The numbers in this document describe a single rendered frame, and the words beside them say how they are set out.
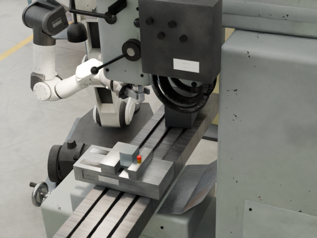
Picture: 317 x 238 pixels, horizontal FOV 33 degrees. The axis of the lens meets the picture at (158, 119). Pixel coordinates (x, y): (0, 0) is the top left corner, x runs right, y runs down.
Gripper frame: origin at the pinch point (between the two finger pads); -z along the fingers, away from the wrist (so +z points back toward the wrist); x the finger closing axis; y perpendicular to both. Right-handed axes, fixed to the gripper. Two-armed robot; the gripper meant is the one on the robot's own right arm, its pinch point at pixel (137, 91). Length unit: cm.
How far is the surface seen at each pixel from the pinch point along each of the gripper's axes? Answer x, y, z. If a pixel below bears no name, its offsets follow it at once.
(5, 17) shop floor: 150, 129, 425
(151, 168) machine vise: -5.0, 25.7, -11.5
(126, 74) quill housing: -8.6, -12.0, -5.1
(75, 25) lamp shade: -11.2, -23.4, 18.8
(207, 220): 11, 53, -25
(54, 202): -27, 53, 27
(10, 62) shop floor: 94, 127, 312
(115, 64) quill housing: -10.2, -14.9, -1.6
